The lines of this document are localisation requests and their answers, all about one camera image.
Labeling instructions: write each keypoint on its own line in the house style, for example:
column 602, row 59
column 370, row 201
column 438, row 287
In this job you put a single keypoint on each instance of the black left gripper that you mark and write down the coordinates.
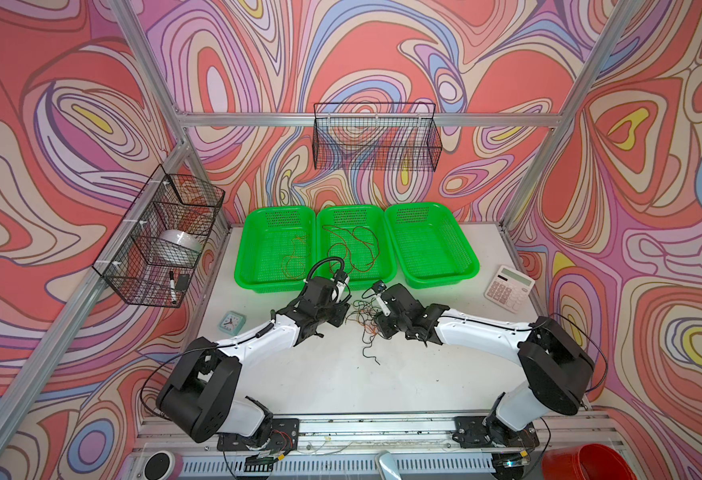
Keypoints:
column 341, row 312

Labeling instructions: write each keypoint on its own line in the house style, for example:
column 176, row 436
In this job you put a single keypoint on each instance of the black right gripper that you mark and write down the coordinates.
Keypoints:
column 390, row 331

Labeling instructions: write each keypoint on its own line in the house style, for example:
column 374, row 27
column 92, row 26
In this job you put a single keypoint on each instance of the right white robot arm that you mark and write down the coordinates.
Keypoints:
column 557, row 369

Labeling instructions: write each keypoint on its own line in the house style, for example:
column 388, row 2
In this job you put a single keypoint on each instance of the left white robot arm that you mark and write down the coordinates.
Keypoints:
column 200, row 395

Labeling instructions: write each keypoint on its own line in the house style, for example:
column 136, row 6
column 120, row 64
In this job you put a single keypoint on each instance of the right green plastic basket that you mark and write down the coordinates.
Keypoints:
column 430, row 245

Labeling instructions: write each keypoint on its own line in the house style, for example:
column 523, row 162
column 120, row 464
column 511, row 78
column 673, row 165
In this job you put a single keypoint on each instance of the green plastic basket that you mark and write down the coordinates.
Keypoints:
column 276, row 249
column 359, row 235
column 430, row 245

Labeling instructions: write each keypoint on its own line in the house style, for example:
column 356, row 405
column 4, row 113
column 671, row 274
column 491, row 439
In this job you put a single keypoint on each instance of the left green plastic basket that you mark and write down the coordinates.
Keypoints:
column 276, row 249

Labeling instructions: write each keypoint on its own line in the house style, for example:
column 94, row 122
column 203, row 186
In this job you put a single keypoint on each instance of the middle green plastic basket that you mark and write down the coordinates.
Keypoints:
column 359, row 235

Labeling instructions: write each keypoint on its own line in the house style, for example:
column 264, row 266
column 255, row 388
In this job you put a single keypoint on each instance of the small green alarm clock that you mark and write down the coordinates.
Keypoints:
column 232, row 323

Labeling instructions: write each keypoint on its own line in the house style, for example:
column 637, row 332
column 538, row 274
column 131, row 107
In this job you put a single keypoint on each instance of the white pink calculator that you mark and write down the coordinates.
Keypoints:
column 509, row 288

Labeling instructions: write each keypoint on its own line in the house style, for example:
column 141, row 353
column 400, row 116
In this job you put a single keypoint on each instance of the grey round speaker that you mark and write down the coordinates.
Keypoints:
column 159, row 466

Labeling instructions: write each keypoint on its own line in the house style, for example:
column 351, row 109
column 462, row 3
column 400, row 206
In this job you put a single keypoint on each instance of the red bucket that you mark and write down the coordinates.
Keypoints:
column 588, row 461

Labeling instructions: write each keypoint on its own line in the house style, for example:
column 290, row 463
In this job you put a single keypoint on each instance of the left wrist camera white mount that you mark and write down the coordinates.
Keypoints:
column 340, row 279

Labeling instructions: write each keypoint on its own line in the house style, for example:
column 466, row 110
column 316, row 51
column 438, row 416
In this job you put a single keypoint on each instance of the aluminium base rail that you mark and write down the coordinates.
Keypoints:
column 348, row 446

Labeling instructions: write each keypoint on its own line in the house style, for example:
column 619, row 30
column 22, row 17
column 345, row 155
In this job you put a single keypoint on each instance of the black wire basket left wall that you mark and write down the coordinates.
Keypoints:
column 175, row 214

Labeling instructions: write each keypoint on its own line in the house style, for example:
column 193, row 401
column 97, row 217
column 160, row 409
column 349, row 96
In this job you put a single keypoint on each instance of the black wire basket wall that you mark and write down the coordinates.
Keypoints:
column 175, row 214
column 376, row 136

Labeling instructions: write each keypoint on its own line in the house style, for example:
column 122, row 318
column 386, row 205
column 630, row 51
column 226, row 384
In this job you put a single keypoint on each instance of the black wire basket back wall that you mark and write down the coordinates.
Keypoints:
column 376, row 136

